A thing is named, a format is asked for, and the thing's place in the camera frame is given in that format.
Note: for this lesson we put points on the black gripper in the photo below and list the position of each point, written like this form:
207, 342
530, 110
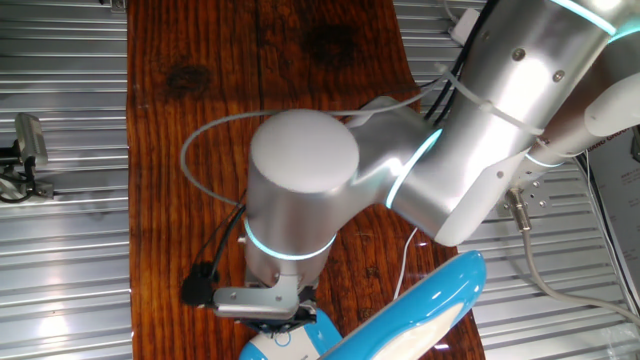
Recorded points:
309, 297

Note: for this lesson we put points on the small metal bracket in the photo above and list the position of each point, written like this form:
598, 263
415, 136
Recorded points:
118, 5

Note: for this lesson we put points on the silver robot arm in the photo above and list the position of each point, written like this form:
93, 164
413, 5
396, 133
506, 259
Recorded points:
500, 100

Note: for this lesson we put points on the glossy wood-grain table mat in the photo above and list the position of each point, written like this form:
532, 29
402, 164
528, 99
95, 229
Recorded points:
175, 150

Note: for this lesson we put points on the blue and white desk lamp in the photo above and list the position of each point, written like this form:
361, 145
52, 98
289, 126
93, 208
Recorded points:
430, 300

